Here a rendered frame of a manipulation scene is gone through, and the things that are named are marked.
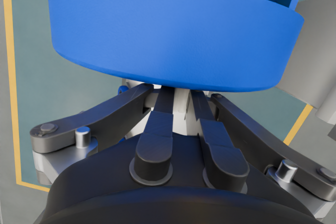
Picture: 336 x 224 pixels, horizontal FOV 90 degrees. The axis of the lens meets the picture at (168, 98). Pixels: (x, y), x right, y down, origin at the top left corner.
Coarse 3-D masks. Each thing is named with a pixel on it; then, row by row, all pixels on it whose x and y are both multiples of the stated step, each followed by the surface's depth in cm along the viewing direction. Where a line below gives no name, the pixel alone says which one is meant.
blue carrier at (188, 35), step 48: (48, 0) 15; (96, 0) 11; (144, 0) 10; (192, 0) 10; (240, 0) 10; (288, 0) 20; (96, 48) 12; (144, 48) 11; (192, 48) 11; (240, 48) 11; (288, 48) 14
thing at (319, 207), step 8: (288, 160) 7; (272, 168) 8; (280, 168) 7; (288, 168) 7; (296, 168) 7; (272, 176) 7; (280, 176) 7; (288, 176) 7; (280, 184) 7; (288, 184) 7; (296, 184) 7; (288, 192) 7; (296, 192) 7; (304, 192) 7; (304, 200) 6; (312, 200) 6; (320, 200) 6; (312, 208) 6; (320, 208) 6; (328, 208) 7; (320, 216) 7
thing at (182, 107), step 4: (184, 92) 16; (188, 92) 16; (180, 96) 16; (184, 96) 16; (180, 100) 16; (184, 100) 16; (180, 104) 16; (184, 104) 16; (180, 108) 16; (184, 108) 16; (180, 112) 17
